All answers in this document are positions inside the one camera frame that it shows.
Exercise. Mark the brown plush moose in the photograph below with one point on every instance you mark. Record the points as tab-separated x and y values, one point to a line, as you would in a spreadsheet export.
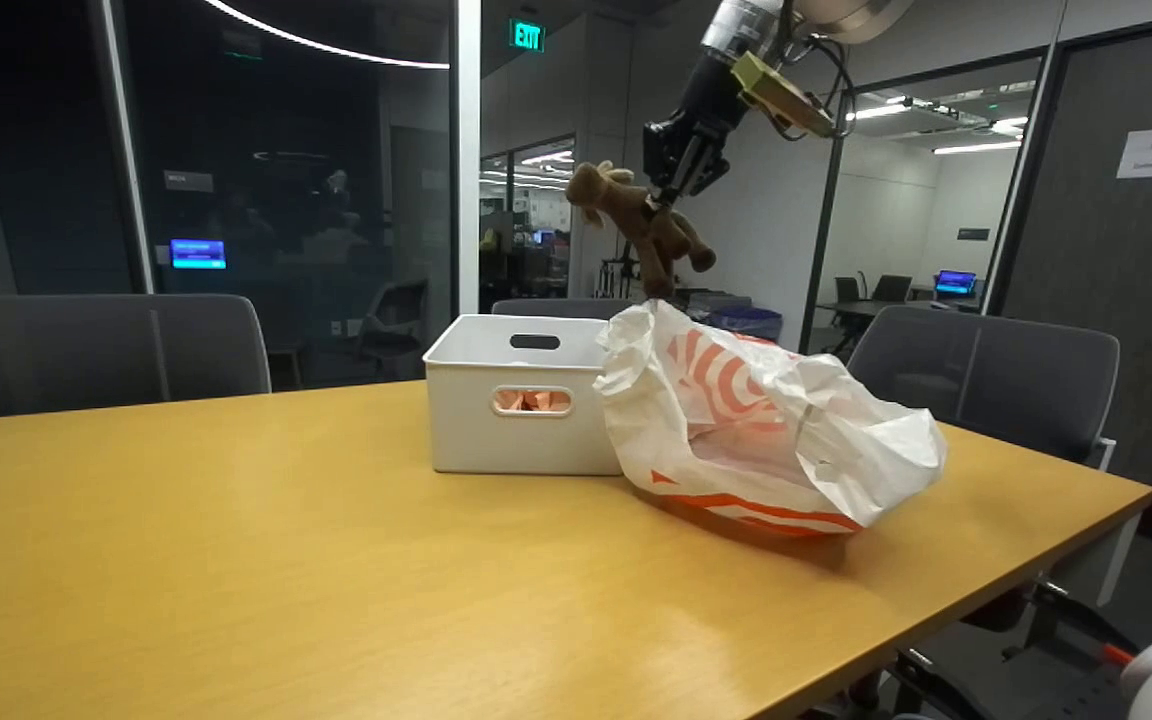
658	235

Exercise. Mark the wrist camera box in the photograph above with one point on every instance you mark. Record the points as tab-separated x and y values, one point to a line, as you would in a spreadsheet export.
776	99

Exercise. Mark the white orange plastic bag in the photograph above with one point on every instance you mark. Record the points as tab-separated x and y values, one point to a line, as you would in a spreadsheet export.
750	432

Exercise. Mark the green exit sign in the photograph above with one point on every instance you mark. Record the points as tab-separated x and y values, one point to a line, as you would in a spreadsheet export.
524	38

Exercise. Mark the grey chair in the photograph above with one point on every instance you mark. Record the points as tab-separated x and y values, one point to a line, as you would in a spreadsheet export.
1024	383
129	350

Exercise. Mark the white storage bin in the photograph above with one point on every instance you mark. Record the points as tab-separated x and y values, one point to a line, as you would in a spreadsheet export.
482	352

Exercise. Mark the grey chair right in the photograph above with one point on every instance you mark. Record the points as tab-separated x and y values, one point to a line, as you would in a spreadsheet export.
1024	383

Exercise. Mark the grey chair left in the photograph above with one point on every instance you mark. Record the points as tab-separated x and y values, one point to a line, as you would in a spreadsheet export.
129	350

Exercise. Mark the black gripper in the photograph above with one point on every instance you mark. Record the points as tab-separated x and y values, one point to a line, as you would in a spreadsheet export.
686	149

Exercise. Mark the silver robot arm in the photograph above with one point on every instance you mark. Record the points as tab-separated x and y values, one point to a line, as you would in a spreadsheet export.
788	30

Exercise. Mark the peach pink shirt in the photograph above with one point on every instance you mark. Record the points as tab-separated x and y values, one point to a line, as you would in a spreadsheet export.
533	402

